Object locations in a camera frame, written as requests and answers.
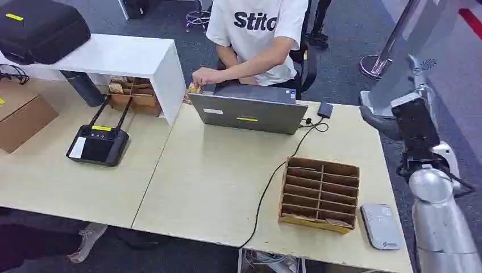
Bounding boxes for black power cable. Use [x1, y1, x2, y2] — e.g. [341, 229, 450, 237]
[237, 117, 330, 250]

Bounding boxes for black cable bundle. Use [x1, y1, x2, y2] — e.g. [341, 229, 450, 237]
[0, 63, 31, 86]

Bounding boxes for grey laptop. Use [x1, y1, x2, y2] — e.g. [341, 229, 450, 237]
[187, 83, 309, 136]

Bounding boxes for black remote controller with antennas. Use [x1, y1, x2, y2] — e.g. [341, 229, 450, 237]
[65, 96, 134, 168]

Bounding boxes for seated person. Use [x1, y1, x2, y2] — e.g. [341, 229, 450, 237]
[191, 0, 310, 88]

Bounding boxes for open cardboard box with items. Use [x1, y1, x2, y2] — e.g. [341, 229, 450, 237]
[107, 76, 163, 116]

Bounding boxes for flat grey device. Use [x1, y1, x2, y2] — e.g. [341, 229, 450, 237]
[360, 203, 403, 251]

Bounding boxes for dark cylindrical bottle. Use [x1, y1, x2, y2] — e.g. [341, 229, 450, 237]
[60, 70, 106, 108]

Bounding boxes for black office chair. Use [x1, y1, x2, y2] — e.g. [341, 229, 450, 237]
[289, 0, 319, 94]

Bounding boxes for chrome stanchion post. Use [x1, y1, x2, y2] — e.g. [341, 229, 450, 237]
[359, 0, 423, 80]

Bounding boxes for white cables under desk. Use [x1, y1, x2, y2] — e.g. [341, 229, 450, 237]
[237, 249, 306, 273]

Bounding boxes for white desk shelf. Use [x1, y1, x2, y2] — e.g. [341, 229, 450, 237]
[0, 33, 188, 126]

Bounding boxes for person's left hand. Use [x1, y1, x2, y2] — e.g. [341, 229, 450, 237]
[192, 67, 226, 88]

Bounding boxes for black power adapter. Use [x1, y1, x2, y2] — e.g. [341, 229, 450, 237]
[317, 101, 335, 120]

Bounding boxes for person with pale shoe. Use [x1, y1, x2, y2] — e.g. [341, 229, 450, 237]
[0, 222, 109, 273]

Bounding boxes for plain brown cardboard box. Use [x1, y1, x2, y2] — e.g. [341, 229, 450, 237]
[0, 81, 60, 155]

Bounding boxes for standing person in black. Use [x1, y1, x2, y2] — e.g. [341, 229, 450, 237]
[305, 0, 334, 49]

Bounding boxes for wooden card sorting box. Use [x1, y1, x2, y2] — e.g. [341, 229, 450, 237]
[278, 156, 361, 235]

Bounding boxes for black carrying case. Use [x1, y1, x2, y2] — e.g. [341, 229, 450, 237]
[0, 0, 92, 67]

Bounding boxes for chrome stool base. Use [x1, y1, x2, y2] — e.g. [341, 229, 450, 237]
[185, 0, 213, 32]

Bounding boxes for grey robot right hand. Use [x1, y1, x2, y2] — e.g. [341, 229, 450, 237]
[359, 85, 442, 171]

